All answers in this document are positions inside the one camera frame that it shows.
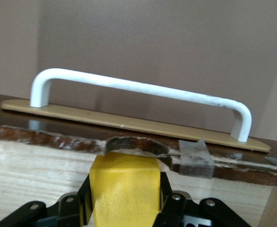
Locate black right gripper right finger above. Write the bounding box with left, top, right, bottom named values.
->
left=152, top=172, right=239, bottom=227

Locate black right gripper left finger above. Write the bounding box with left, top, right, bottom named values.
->
left=0, top=175, right=92, bottom=227

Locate yellow block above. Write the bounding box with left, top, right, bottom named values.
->
left=89, top=152, right=164, bottom=227

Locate white drawer handle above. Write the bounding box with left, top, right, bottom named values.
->
left=30, top=68, right=250, bottom=143

